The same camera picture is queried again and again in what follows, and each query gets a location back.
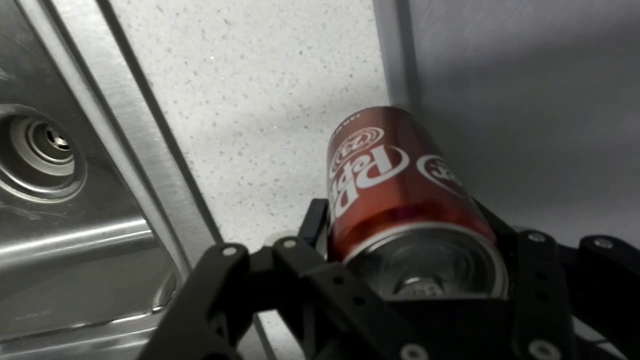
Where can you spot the red Dr Pepper can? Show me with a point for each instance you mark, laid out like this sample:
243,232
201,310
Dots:
401,218

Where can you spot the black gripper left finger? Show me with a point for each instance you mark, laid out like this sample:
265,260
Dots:
330,313

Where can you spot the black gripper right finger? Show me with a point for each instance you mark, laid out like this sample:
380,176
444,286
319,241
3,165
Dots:
564,304

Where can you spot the stainless steel double sink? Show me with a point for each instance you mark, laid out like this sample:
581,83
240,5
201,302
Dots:
101,221

